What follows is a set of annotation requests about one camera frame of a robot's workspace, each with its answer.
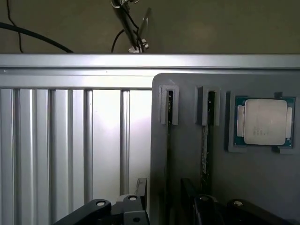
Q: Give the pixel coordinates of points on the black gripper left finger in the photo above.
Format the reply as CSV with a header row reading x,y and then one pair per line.
x,y
131,211

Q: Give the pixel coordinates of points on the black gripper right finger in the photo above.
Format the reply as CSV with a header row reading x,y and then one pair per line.
x,y
206,211

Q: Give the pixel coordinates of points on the grey parts rack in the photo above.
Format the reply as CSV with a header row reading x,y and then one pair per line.
x,y
257,182

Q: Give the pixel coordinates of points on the CPU chip silver lid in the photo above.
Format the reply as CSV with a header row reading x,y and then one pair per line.
x,y
264,122

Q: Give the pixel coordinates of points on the grey metal clamp stand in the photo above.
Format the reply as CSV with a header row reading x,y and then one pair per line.
x,y
146,25

